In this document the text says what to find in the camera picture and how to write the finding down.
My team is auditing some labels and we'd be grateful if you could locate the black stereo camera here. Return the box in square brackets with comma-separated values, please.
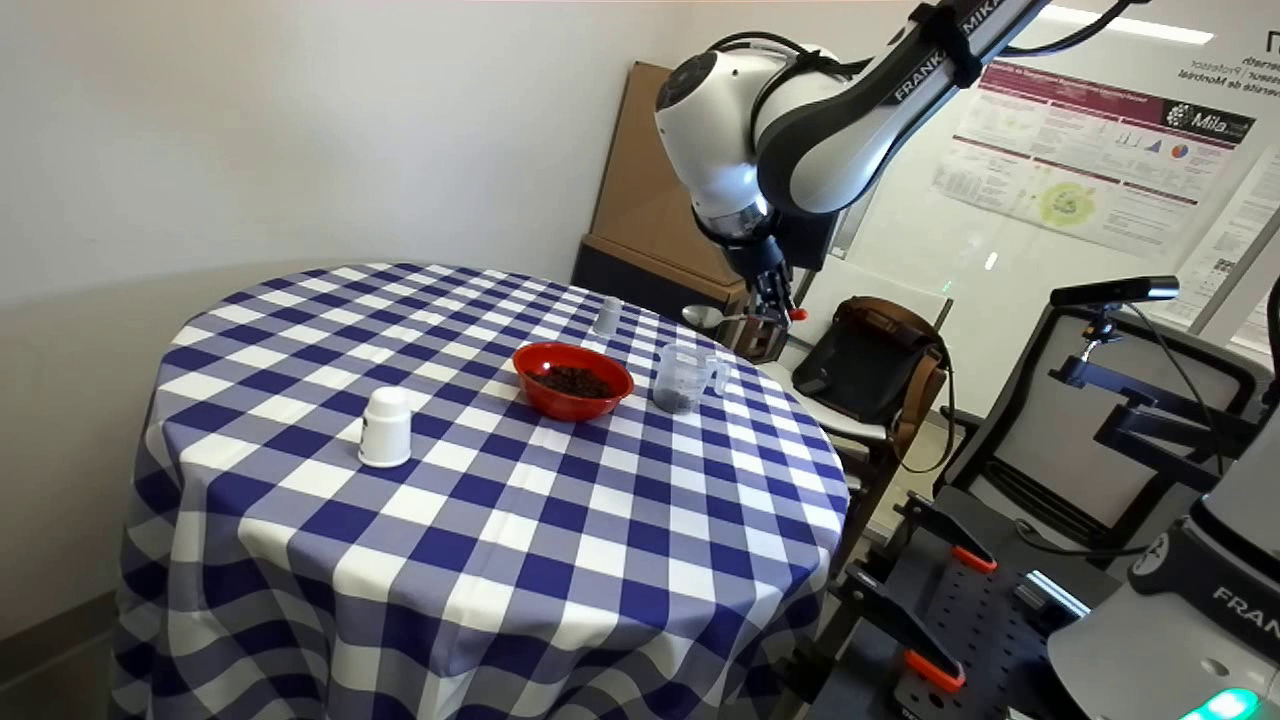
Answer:
[1050, 271, 1185, 317]

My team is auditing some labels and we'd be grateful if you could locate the clear plastic measuring cup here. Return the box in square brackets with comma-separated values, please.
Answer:
[649, 334, 712, 417]

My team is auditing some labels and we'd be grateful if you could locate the black clamp orange tip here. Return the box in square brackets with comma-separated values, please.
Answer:
[842, 563, 972, 700]
[892, 491, 1004, 579]

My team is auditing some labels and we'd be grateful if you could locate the small white plastic cup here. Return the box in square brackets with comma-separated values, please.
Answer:
[353, 382, 422, 470]

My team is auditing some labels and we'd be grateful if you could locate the red bowl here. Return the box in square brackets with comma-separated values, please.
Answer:
[511, 341, 635, 428]

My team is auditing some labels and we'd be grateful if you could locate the black chair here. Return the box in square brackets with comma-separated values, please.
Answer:
[793, 291, 953, 432]

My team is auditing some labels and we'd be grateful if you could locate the cardboard box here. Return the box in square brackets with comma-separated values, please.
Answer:
[582, 55, 751, 313]

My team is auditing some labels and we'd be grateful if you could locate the white printed wall poster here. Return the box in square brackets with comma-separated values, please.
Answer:
[928, 55, 1264, 259]

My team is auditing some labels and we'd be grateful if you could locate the brown wooden chair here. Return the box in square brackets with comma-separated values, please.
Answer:
[822, 334, 953, 570]

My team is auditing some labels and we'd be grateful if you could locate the brown coffee beans pile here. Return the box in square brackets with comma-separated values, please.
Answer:
[537, 362, 617, 399]

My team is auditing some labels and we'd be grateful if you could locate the black framed panel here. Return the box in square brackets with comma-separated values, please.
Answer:
[947, 291, 1278, 566]

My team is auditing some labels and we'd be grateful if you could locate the blue camera mount arm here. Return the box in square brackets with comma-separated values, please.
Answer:
[1062, 351, 1264, 462]

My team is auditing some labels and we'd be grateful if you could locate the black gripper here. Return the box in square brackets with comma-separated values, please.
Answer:
[724, 223, 805, 362]

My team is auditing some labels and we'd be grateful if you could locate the blue white checked tablecloth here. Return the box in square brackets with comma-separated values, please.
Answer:
[108, 255, 856, 720]

